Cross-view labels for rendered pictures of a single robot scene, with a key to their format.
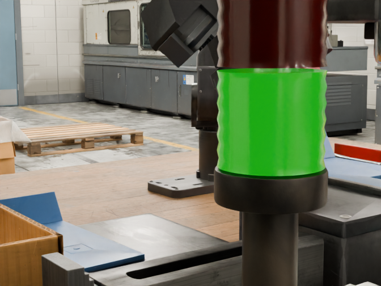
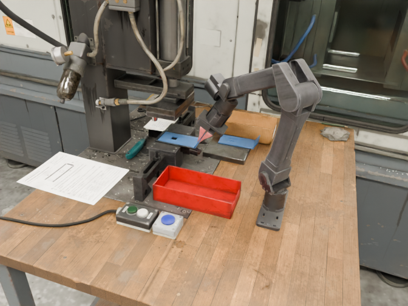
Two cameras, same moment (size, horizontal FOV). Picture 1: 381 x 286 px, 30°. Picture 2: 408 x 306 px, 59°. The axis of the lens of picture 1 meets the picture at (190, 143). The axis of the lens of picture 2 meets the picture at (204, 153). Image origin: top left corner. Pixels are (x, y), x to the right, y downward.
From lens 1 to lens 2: 1.76 m
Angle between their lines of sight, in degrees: 127
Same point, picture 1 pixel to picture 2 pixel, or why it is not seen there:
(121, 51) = not seen: outside the picture
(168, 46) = not seen: hidden behind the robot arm
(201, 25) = not seen: hidden behind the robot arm
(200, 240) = (217, 152)
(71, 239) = (237, 142)
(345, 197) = (176, 130)
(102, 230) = (240, 149)
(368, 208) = (170, 127)
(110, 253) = (223, 140)
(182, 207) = (256, 181)
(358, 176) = (180, 136)
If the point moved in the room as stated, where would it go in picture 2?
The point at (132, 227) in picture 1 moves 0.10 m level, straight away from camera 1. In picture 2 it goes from (237, 152) to (256, 164)
